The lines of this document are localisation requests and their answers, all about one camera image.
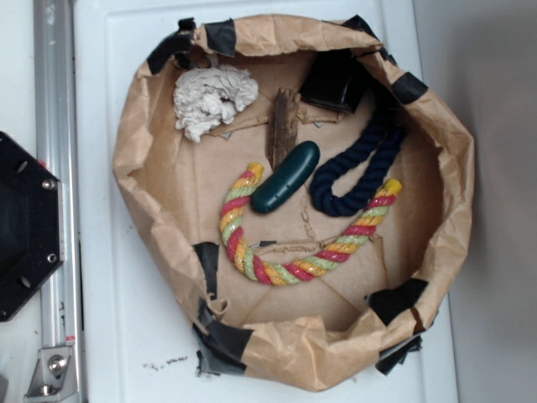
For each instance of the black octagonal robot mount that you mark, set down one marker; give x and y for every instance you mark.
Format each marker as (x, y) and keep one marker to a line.
(30, 226)

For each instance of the aluminium rail with bracket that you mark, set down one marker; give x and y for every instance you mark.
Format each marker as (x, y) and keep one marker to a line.
(59, 374)

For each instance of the brown wood stick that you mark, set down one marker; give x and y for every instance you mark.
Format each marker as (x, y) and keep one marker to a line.
(283, 127)

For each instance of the brown paper bag bin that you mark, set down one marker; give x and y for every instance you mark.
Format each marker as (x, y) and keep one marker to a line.
(357, 262)

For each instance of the dark green plastic capsule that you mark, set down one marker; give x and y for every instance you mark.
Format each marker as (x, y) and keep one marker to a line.
(287, 178)

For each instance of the black square box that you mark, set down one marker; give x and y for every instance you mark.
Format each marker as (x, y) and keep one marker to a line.
(336, 81)

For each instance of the crumpled white cloth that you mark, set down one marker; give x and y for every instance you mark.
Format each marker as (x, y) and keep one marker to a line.
(205, 98)

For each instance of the white tray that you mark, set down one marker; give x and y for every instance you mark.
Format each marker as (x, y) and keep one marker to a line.
(139, 345)

